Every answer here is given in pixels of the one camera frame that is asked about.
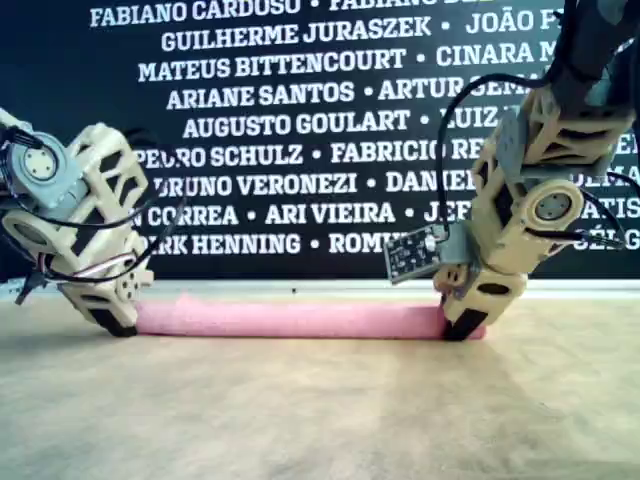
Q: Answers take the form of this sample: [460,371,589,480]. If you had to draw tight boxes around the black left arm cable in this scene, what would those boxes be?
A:
[0,124,189,281]

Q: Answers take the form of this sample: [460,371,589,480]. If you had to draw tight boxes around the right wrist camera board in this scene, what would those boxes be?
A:
[384,222,482,286]

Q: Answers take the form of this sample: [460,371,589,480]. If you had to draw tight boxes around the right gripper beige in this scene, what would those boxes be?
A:
[434,266,526,344]

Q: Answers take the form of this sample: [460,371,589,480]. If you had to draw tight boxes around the aluminium rail under banner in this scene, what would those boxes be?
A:
[0,277,640,302]

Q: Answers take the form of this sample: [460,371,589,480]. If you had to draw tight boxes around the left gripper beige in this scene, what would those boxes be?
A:
[57,252,154,340]

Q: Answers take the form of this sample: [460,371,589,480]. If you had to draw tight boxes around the left arm servo wires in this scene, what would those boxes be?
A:
[34,249,151,281]

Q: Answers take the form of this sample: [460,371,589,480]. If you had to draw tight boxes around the black right camera cable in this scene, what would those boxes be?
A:
[434,69,551,241]

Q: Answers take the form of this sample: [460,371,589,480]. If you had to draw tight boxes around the arm servo wires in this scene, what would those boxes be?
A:
[524,169,640,251]
[34,249,151,281]

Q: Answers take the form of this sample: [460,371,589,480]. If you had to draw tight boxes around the pink cloth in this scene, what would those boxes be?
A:
[132,293,487,342]

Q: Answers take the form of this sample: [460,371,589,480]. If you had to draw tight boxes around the right arm servo wires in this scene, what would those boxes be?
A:
[524,169,640,251]

